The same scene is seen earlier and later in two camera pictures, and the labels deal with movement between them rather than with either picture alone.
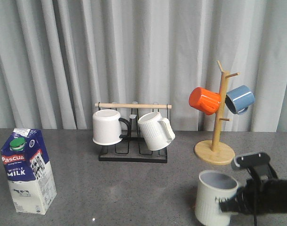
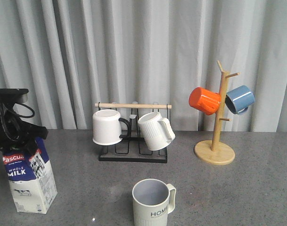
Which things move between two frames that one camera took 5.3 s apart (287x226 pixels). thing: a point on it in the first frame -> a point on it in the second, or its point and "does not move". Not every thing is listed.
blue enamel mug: [238, 99] does not move
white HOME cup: [213, 187] -> [152, 200]
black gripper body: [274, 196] -> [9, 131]
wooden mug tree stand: [210, 152] does not move
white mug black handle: [108, 128] does not move
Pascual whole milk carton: [28, 171] does not move
